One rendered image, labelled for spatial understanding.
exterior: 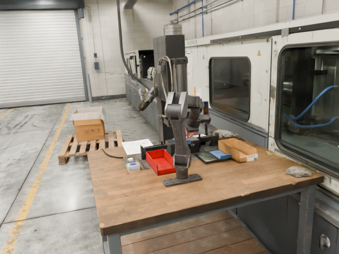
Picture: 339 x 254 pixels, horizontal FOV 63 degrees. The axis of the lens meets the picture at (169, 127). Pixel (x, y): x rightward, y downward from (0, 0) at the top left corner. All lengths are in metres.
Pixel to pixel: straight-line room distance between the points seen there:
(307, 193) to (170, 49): 1.12
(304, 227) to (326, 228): 0.12
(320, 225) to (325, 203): 0.14
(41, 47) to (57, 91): 1.60
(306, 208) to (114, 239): 1.00
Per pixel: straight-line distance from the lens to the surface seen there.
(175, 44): 1.80
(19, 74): 11.08
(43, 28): 10.95
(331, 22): 1.57
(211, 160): 1.67
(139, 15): 11.13
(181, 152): 1.39
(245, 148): 1.82
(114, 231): 1.19
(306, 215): 1.71
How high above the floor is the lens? 1.53
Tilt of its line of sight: 15 degrees down
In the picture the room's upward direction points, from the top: 3 degrees counter-clockwise
